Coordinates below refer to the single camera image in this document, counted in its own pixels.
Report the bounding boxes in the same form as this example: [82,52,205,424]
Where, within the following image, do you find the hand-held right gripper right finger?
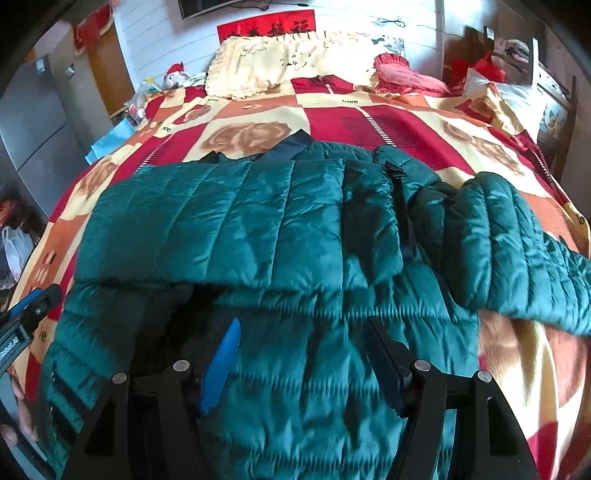
[362,318,541,480]

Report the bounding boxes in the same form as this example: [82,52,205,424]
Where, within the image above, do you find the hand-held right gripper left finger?
[62,318,242,480]

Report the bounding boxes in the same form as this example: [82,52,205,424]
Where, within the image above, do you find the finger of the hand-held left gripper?
[0,284,64,344]

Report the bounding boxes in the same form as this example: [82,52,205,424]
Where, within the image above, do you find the teal puffer jacket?
[39,131,591,480]

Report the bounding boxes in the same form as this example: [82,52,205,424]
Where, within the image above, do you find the person's left hand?
[0,369,40,446]

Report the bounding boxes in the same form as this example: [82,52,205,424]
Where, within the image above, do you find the white plastic bag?
[2,225,35,282]

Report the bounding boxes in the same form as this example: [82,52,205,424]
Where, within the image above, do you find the light blue cloth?
[85,117,139,164]

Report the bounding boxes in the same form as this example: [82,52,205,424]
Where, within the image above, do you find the brown wooden door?
[88,25,136,118]

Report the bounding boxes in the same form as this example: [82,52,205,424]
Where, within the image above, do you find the red floral printed blanket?
[0,74,591,480]

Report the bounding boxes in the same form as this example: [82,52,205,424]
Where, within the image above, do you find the plush toy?
[163,62,188,90]

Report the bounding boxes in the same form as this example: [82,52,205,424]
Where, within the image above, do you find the red hanging decoration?
[73,0,116,51]

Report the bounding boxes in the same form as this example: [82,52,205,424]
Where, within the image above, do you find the white pillow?
[462,68,552,144]

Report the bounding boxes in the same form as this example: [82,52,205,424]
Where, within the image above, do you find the pink folded cloth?
[373,53,455,97]

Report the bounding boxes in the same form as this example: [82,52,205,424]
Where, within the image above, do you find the cream fringed pillow cover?
[204,31,379,100]

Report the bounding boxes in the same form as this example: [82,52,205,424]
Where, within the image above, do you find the red wall banner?
[217,10,318,42]

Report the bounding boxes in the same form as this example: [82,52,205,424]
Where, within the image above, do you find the wall television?
[178,0,273,20]

